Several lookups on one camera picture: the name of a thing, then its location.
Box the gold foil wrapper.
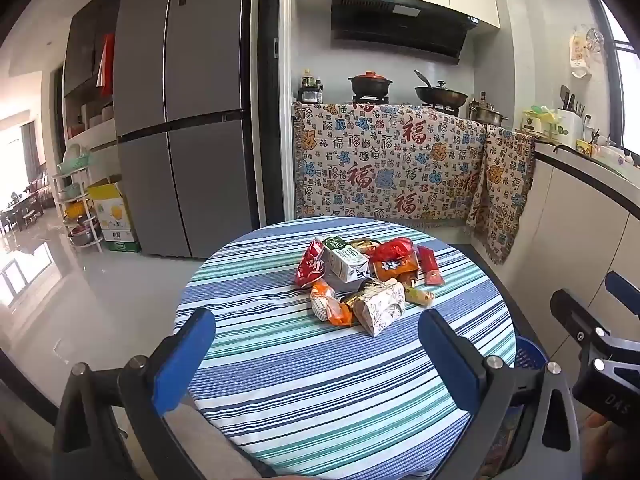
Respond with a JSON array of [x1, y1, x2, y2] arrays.
[[340, 287, 373, 308]]

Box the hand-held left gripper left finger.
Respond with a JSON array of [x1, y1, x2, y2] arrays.
[[52, 306, 217, 480]]

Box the red packet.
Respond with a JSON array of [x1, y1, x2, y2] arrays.
[[416, 245, 446, 286]]

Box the red plastic bag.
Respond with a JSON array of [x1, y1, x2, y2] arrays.
[[372, 237, 416, 263]]

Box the orange white bread wrapper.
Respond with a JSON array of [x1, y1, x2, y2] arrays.
[[310, 280, 356, 327]]

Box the dark wall cabinet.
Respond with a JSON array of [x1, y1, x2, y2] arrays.
[[62, 0, 126, 97]]

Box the grey refrigerator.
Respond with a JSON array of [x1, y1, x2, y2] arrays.
[[114, 0, 261, 260]]

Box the red foil wrapper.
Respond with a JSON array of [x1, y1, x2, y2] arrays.
[[294, 239, 327, 288]]

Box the white rack with basins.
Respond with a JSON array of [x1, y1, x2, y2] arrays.
[[52, 152, 103, 253]]

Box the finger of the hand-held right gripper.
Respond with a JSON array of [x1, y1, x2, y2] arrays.
[[550, 289, 612, 347], [604, 271, 640, 317]]

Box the white kitchen base cabinets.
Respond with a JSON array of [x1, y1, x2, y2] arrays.
[[500, 145, 640, 321]]

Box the black range hood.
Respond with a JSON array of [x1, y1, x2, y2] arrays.
[[331, 0, 478, 65]]

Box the black rack with bottles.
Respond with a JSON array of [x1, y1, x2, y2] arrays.
[[299, 69, 325, 103]]

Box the red hanging bag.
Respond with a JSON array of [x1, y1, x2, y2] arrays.
[[97, 32, 116, 98]]

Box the yellow white cardboard box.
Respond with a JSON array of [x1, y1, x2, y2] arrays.
[[87, 182, 142, 253]]

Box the striped tablecloth round table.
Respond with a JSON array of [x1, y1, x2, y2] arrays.
[[172, 217, 517, 480]]

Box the blue plastic mesh basket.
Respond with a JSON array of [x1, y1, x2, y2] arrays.
[[512, 335, 548, 377]]

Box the yellow snack packet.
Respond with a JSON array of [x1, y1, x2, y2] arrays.
[[404, 285, 435, 307]]

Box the white wall hanging holder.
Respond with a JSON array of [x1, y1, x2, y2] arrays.
[[567, 25, 606, 81]]

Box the patterned paper box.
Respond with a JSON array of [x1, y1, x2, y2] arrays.
[[352, 280, 407, 337]]

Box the orange snack packet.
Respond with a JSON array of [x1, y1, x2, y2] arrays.
[[372, 252, 420, 283]]

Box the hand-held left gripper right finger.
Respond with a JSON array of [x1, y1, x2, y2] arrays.
[[418, 309, 583, 480]]

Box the green yellow container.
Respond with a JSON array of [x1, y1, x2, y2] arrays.
[[520, 105, 563, 141]]

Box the person's right hand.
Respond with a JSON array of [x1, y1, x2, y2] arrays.
[[582, 410, 640, 480]]

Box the white green milk carton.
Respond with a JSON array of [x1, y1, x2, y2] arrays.
[[320, 236, 371, 283]]

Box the steel pot with lid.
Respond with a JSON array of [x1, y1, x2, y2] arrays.
[[467, 100, 508, 126]]

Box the wooden dining furniture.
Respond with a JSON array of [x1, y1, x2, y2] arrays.
[[0, 192, 46, 236]]

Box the white utensil holder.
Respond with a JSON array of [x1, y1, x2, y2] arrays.
[[557, 85, 588, 142]]

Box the printed blanket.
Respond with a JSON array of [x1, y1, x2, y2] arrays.
[[292, 101, 488, 226], [467, 125, 536, 266]]

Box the black wok with lid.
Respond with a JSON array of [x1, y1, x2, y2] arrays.
[[414, 70, 470, 108]]

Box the black clay pot red lid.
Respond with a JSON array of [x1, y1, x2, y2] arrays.
[[348, 71, 394, 98]]

